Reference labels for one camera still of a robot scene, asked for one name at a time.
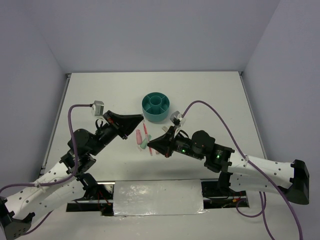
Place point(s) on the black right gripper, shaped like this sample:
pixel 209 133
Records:
pixel 164 144

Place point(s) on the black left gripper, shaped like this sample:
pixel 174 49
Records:
pixel 116 121

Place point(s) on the pink gel pen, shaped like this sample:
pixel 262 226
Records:
pixel 146 135

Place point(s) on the green highlighter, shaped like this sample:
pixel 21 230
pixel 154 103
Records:
pixel 145 142

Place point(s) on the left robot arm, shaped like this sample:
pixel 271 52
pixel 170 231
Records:
pixel 68 180

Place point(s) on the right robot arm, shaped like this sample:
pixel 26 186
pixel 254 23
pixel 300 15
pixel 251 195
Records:
pixel 239 173

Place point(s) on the pink highlighter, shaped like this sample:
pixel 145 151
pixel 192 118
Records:
pixel 138 137

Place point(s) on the teal round desk organizer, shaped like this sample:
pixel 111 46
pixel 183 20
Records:
pixel 155 107

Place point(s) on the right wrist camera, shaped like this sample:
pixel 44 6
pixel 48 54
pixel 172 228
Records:
pixel 177 119

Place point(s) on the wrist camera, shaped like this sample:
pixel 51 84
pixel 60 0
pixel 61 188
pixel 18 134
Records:
pixel 97 109
pixel 177 119

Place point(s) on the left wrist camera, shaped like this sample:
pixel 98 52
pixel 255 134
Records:
pixel 97 109

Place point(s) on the right aluminium table rail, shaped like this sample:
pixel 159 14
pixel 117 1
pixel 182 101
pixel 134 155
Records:
pixel 252 114

